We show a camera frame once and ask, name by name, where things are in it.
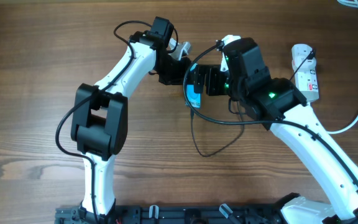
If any teal Galaxy smartphone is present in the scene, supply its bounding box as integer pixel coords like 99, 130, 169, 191
186, 63, 201, 109

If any black USB charger cable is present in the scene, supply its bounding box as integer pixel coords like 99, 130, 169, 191
190, 48, 317, 158

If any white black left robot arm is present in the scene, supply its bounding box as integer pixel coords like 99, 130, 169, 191
69, 17, 191, 223

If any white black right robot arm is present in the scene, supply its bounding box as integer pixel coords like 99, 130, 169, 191
214, 35, 358, 223

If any white power strip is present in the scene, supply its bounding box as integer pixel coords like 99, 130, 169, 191
291, 44, 319, 103

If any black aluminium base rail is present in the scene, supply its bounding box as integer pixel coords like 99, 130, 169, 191
54, 203, 282, 224

